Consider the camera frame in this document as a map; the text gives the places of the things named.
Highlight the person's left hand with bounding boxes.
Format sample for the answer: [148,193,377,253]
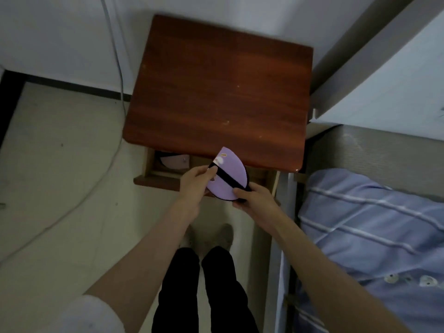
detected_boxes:
[174,165,219,219]

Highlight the person's right hand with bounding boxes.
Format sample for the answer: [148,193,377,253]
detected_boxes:
[231,183,282,233]

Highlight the purple eye mask black strap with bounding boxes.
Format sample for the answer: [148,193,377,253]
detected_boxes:
[207,146,251,204]

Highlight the person's left forearm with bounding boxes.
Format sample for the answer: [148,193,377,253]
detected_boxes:
[83,204,200,333]

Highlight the person's right forearm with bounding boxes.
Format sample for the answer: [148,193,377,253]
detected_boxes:
[270,216,411,333]

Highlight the pink item in drawer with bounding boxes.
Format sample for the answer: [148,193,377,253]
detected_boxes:
[159,154,191,170]

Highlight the grey right shoe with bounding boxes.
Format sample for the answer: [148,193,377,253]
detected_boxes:
[205,223,234,254]

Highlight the grey shoe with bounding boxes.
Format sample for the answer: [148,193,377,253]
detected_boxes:
[178,225,199,251]
[205,223,234,254]

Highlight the open wooden nightstand drawer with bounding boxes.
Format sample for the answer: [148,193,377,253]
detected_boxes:
[133,148,281,206]

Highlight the grey left shoe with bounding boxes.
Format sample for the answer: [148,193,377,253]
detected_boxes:
[178,225,199,251]

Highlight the brown wooden nightstand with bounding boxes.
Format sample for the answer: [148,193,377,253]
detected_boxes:
[122,14,314,174]

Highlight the black trousers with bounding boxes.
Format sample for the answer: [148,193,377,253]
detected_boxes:
[151,246,259,333]

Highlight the blue striped bed cover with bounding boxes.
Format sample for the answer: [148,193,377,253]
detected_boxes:
[277,168,444,333]

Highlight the grey bed headboard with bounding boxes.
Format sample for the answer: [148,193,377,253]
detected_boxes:
[305,124,444,202]

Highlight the white sleeve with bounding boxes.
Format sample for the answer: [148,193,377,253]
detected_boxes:
[47,295,126,333]

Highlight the white bed frame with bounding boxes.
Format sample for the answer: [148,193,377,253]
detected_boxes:
[264,170,303,333]

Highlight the white cable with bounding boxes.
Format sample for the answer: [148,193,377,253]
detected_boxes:
[0,0,127,265]

